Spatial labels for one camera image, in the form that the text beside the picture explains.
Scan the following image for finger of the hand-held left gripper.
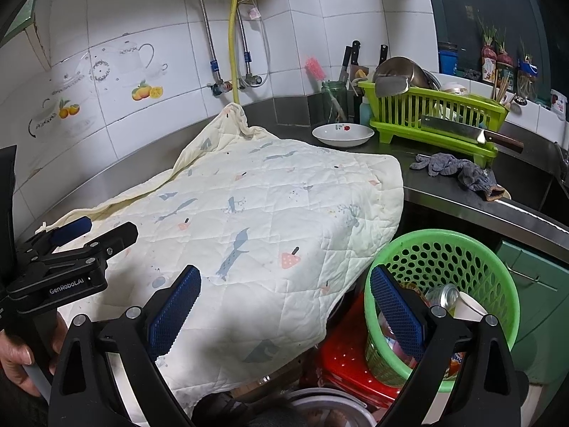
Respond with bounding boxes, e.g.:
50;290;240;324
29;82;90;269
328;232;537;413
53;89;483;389
20;216;93;254
80;221;138;268

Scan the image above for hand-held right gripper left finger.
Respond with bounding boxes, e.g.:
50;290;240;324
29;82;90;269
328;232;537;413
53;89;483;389
47;264;203;427

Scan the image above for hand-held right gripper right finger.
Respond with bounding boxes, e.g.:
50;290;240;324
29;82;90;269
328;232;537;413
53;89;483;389
370;264;530;427

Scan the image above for red soda can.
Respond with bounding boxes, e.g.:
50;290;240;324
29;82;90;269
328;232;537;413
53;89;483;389
424;283;461;312

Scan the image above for green perforated plastic basket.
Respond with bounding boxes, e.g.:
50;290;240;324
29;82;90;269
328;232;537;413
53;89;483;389
363;229;521;394

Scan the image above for person's left hand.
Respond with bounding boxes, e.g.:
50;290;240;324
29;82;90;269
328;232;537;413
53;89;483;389
0;316;68;396

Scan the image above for red plastic stool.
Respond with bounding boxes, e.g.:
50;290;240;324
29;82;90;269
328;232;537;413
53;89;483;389
311;296;403;410

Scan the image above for round steel cooker pot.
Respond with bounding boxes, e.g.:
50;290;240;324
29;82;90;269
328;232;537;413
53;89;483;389
249;387;378;427

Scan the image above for green cabinet door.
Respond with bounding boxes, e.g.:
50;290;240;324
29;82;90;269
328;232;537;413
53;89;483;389
494;239;569;385

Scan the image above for cream quilted printed cloth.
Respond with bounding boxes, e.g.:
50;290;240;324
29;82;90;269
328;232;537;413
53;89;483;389
36;102;404;423

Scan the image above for grey rag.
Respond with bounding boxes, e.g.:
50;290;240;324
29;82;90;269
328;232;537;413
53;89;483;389
409;152;512;203

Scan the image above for white plate with red print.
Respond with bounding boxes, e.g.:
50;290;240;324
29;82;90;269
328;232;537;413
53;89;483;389
311;122;375;148

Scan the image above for green plastic dish rack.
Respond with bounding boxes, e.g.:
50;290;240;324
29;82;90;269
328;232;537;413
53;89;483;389
358;79;510;158

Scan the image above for steel spatula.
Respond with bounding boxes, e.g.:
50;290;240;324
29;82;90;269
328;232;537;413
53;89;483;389
376;75;410;97

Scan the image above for dark knife holder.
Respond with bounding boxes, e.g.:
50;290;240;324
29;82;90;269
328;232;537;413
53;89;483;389
349;66;371;123

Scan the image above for bundle of chopsticks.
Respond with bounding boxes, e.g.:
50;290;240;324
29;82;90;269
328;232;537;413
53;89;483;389
493;71;512;104

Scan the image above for blue plastic container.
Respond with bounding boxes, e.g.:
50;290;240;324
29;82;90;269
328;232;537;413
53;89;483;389
438;42;458;76

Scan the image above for pink bottle brush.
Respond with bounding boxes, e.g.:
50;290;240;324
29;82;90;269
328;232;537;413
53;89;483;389
304;57;343;121

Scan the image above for jar with sprouting plant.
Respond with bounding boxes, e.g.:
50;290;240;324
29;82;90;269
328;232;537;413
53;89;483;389
517;40;539;101
479;27;499;83
495;29;515;92

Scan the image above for white and red packet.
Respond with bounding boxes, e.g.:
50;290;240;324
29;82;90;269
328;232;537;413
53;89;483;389
550;89;569;115

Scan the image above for cleaver with wooden handle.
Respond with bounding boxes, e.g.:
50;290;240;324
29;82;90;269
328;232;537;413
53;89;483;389
420;116;524;154

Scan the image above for braided metal hose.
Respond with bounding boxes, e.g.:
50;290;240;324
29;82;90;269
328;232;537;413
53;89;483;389
235;0;252;76
181;0;220;83

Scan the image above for yellow gas hose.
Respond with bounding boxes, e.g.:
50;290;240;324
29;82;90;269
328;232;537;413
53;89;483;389
228;0;243;105

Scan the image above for thin white hose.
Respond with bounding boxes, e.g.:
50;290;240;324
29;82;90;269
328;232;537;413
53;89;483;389
249;0;273;86

